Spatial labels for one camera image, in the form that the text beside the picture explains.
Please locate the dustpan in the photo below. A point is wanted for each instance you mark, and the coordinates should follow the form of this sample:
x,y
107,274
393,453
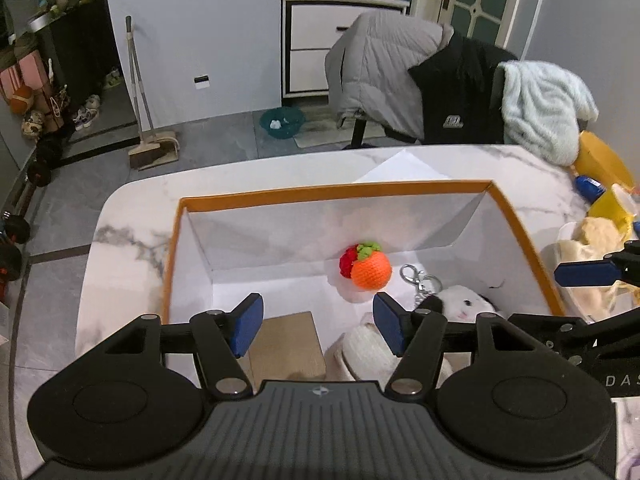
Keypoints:
x,y
167,146

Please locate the light blue fleece blanket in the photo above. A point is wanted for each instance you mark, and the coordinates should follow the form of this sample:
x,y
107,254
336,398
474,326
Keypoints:
x,y
545,105

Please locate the black jacket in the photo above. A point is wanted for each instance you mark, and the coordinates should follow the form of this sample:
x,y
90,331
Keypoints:
x,y
460,95

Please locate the flatbread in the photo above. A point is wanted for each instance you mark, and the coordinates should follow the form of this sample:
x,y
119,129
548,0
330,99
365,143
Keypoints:
x,y
597,235

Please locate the teal basin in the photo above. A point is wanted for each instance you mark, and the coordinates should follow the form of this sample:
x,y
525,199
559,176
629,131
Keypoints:
x,y
282,124

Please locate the pair of slippers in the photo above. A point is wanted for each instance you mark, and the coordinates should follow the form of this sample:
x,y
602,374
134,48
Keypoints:
x,y
112,79

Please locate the small square cardboard box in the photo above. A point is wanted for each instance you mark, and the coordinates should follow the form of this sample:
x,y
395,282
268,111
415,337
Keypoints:
x,y
287,345

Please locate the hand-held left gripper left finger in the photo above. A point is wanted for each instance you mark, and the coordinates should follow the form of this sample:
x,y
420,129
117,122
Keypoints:
x,y
247,325

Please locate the white plush hamster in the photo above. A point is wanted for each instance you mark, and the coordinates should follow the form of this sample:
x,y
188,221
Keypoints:
x,y
465,302

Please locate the orange cardboard box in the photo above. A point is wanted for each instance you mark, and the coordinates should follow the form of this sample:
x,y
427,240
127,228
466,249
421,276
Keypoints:
x,y
280,240

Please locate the broom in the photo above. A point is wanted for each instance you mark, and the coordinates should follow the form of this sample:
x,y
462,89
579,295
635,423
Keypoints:
x,y
131,60

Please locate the yellow mug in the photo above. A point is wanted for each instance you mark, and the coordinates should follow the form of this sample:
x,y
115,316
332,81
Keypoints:
x,y
612,207

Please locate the pair of sneakers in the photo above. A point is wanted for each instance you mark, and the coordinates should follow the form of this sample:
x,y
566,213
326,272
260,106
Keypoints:
x,y
85,115

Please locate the floor mat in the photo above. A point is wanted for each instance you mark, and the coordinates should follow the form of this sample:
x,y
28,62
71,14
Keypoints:
x,y
320,134

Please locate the yellow bowl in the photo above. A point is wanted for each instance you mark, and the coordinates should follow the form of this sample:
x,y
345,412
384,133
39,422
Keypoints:
x,y
602,160

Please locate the white knitted item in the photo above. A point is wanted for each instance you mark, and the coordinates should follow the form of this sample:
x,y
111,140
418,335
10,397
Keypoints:
x,y
362,352

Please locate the grey puffer jacket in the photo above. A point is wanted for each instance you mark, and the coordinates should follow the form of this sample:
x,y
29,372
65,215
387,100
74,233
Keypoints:
x,y
380,65

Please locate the crochet orange fruit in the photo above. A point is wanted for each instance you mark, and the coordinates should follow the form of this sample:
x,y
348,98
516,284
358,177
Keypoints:
x,y
371,271

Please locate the wall socket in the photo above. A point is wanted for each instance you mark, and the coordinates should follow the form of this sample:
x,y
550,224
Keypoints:
x,y
201,82

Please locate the basketball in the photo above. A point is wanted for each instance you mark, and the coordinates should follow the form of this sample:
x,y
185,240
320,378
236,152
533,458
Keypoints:
x,y
21,100

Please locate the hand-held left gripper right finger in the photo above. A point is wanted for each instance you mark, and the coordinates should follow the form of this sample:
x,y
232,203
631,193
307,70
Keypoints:
x,y
390,325

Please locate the patterned ball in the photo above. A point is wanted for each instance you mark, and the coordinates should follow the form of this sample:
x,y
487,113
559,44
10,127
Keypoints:
x,y
34,122

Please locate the white paper sheet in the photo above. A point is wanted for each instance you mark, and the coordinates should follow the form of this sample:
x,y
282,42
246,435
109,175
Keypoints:
x,y
405,167

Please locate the white plate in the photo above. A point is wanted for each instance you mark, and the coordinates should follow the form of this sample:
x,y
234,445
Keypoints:
x,y
575,295

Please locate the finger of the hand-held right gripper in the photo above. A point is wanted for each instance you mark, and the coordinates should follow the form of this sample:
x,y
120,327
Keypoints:
x,y
560,332
587,274

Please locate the crochet red strawberry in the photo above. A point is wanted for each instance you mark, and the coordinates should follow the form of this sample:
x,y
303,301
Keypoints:
x,y
346,262

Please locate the pink bags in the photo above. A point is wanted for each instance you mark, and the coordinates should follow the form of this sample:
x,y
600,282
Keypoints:
x,y
25,74

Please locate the blue bottle cap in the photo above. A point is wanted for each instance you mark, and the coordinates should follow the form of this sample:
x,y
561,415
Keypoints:
x,y
590,187

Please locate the white drawer cabinet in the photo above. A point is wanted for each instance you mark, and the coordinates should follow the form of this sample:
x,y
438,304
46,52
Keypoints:
x,y
310,45

